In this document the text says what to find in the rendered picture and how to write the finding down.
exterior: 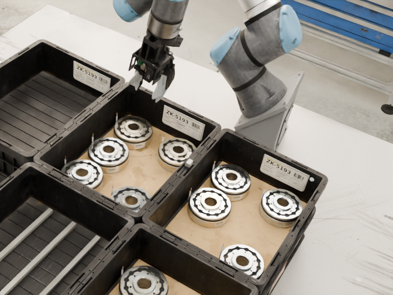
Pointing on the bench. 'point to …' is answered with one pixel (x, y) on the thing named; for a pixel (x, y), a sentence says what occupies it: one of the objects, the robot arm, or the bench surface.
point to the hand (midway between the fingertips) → (148, 91)
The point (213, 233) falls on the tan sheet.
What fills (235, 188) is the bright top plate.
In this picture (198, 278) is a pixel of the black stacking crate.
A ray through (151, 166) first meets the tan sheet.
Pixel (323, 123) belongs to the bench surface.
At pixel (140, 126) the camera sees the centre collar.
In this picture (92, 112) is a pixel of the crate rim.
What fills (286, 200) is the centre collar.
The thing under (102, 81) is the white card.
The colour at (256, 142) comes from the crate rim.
